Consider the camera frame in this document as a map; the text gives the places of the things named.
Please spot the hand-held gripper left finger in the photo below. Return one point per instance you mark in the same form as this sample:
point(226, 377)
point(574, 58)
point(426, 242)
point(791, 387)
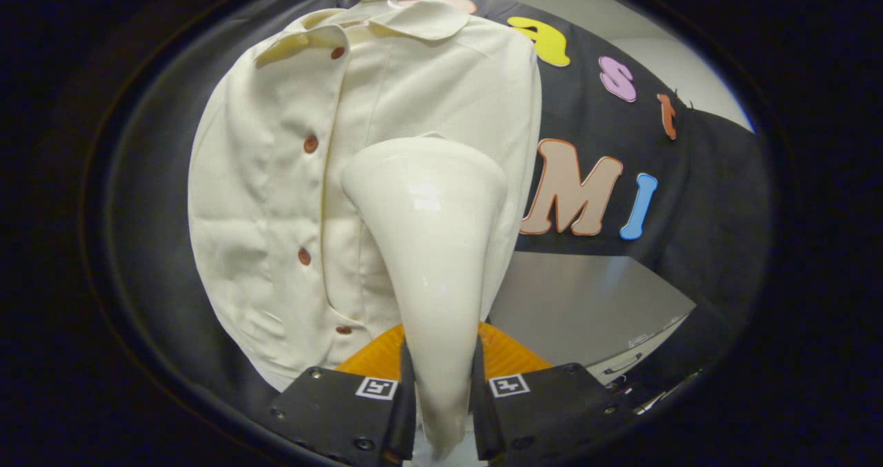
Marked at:
point(345, 412)

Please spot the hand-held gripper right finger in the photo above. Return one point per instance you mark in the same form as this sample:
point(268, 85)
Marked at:
point(552, 412)

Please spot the cream button-up shirt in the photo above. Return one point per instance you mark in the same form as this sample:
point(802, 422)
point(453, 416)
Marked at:
point(262, 177)

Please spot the white cabinet with grey top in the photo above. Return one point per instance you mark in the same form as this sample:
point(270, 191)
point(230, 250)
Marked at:
point(586, 308)

